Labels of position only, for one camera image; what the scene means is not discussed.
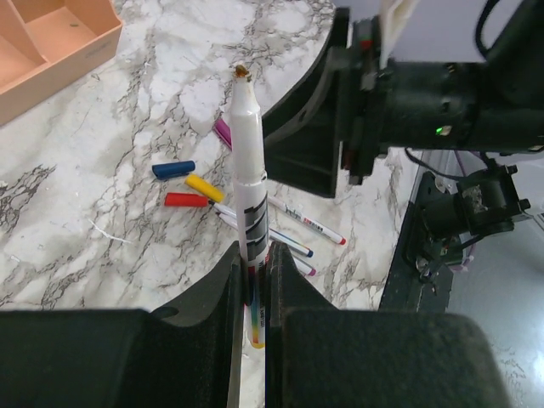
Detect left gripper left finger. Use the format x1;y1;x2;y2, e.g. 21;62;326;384
1;244;242;407

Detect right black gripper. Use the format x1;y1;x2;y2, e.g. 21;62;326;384
263;17;481;198

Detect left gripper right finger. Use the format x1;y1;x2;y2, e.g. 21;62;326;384
265;244;511;407

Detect white pen yellow tip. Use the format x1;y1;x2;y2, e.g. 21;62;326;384
230;65;269;349

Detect yellow pen cap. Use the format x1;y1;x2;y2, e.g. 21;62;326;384
184;174;224;202

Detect white pen red tip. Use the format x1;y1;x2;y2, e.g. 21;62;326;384
268;196;347;246

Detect purple pen cap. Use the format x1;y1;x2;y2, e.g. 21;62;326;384
212;117;232;150

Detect white pen purple tip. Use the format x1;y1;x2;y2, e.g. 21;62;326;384
293;258;316;276

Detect white pen blue tip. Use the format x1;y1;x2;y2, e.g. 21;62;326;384
210;201;314;258

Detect blue pen cap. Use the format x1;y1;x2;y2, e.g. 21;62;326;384
151;161;196;180

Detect red pen cap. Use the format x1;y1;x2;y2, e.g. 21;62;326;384
164;192;208;207

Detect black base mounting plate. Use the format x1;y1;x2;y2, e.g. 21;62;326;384
377;169;532;315

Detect orange desk organizer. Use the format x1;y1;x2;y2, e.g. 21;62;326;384
1;0;123;125

